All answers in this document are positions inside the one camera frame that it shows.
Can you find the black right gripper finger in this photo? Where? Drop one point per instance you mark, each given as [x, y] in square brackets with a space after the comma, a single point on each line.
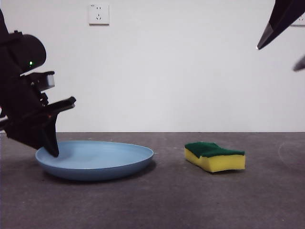
[300, 65]
[283, 16]

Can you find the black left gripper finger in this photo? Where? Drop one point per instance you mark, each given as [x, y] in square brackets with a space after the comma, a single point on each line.
[45, 138]

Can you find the light blue round plate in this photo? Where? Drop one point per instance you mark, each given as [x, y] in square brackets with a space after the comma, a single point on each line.
[100, 162]

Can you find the green and yellow sponge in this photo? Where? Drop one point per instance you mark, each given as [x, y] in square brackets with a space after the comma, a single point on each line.
[221, 163]

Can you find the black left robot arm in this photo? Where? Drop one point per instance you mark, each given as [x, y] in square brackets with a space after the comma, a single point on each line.
[33, 52]

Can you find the white wall socket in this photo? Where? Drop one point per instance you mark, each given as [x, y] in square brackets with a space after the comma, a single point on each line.
[301, 22]
[99, 14]

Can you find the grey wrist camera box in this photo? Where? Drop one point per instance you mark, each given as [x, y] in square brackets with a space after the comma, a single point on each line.
[50, 81]

